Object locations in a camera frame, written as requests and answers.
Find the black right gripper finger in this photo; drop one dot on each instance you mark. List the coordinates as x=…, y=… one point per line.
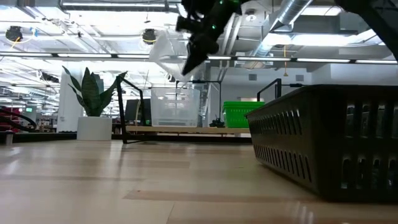
x=192, y=62

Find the clear plastic basket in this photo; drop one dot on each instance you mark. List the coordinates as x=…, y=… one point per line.
x=168, y=53
x=174, y=99
x=174, y=116

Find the green plastic basket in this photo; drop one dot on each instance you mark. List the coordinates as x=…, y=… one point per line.
x=236, y=119
x=242, y=104

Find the black plastic basket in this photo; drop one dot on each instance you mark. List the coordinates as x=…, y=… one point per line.
x=326, y=140

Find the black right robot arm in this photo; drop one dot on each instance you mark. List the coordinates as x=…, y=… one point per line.
x=376, y=21

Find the dark computer monitor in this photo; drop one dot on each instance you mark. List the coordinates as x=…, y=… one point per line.
x=133, y=112

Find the ceiling light strip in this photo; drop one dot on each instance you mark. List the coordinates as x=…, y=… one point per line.
x=84, y=55

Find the artificial plant in white pot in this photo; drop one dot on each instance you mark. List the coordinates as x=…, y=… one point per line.
x=93, y=127

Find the silver ceiling air duct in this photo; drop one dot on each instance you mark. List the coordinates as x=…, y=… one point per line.
x=292, y=12

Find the black aluminium rig frame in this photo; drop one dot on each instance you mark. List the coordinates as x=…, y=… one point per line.
x=46, y=137

